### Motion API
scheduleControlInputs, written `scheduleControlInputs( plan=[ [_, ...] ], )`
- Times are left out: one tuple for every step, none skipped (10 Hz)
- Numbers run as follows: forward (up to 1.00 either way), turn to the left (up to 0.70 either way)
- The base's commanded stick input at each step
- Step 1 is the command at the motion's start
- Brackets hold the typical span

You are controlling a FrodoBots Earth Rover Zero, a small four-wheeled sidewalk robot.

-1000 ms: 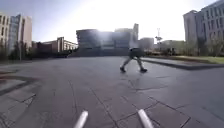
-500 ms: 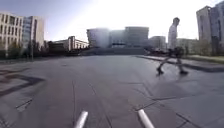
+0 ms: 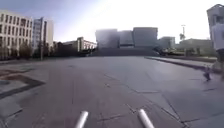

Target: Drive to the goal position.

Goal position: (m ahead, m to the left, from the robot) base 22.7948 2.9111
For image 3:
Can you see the tall pale building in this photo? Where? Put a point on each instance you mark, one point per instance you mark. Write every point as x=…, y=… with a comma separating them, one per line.
x=45, y=31

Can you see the low wide building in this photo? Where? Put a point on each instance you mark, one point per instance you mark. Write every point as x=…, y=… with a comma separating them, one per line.
x=195, y=45

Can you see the raised kerb strip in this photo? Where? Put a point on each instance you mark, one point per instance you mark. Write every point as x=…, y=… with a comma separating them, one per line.
x=180, y=61

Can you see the row of trees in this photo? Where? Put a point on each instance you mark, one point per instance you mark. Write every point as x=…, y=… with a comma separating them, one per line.
x=25, y=50

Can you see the low pale building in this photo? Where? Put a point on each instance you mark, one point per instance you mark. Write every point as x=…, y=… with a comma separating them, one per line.
x=81, y=44

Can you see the grey paved plaza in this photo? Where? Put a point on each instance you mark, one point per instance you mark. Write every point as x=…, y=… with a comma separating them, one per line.
x=110, y=83

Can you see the small grey building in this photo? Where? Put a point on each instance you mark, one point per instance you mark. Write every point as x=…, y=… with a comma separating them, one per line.
x=166, y=42

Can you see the pole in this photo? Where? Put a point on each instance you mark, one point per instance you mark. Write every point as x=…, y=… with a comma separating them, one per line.
x=183, y=33

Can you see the large grey block building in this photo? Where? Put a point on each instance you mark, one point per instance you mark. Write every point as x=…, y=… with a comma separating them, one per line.
x=133, y=40

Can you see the person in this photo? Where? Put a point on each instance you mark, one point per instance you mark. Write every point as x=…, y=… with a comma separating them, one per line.
x=218, y=36

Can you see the pale building with window grid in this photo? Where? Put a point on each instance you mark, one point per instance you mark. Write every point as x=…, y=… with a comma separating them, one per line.
x=15, y=31

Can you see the robot's own part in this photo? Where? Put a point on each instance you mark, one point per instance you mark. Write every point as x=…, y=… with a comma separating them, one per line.
x=146, y=119
x=81, y=120

